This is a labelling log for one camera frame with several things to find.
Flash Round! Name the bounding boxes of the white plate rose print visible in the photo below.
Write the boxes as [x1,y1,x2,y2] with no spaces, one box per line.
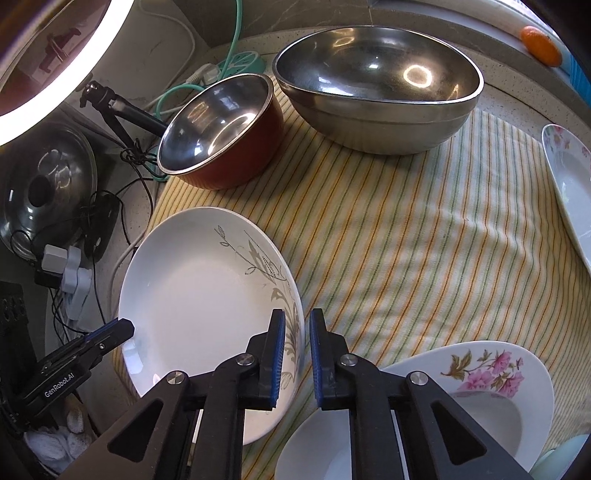
[541,124,591,274]

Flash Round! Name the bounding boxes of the white ring light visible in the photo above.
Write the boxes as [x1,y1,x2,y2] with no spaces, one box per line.
[0,0,138,148]

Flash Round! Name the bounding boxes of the white plate grey leaf print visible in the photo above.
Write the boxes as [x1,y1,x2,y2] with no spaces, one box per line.
[117,207,306,446]

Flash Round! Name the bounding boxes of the orange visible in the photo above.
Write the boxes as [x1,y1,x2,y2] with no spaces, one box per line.
[520,26,563,68]

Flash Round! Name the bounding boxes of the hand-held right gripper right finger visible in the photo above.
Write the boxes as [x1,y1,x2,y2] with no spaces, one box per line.
[309,308,532,480]

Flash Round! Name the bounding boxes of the white plate pink blossom print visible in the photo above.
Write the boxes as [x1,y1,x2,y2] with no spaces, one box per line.
[274,340,556,480]

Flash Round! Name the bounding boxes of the black tripod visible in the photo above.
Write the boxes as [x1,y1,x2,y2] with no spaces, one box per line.
[78,80,169,155]

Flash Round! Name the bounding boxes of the teal power strip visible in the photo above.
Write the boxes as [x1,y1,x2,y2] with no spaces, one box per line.
[216,50,267,83]

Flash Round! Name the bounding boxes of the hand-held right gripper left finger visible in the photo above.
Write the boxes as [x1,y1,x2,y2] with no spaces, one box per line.
[58,308,287,480]

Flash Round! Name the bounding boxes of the white cable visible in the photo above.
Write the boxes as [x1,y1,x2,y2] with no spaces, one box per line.
[112,230,154,288]

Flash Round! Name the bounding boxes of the black round device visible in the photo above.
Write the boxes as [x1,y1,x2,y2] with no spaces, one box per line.
[84,193,122,260]

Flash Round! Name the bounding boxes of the black cable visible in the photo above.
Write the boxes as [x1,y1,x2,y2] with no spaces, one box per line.
[119,134,160,250]

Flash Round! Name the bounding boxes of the white charger adapter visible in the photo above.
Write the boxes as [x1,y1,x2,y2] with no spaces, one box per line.
[41,244,94,320]

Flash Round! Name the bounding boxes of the light green bowl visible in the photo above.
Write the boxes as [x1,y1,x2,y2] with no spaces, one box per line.
[530,433,591,480]

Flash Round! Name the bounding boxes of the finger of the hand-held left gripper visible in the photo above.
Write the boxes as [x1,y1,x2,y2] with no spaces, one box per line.
[83,318,136,366]

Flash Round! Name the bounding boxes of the striped yellow cloth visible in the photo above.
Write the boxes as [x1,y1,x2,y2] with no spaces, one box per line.
[111,74,591,480]

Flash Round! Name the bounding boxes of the white power plug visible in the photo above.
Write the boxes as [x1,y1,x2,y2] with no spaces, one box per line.
[187,64,221,87]

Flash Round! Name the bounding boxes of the large steel bowl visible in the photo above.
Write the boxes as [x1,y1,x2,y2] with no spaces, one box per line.
[272,26,485,156]

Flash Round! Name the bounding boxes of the person's left hand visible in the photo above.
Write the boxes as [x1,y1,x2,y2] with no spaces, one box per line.
[23,397,101,477]

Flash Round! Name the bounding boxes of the teal cable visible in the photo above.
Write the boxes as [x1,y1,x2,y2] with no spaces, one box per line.
[147,0,246,184]

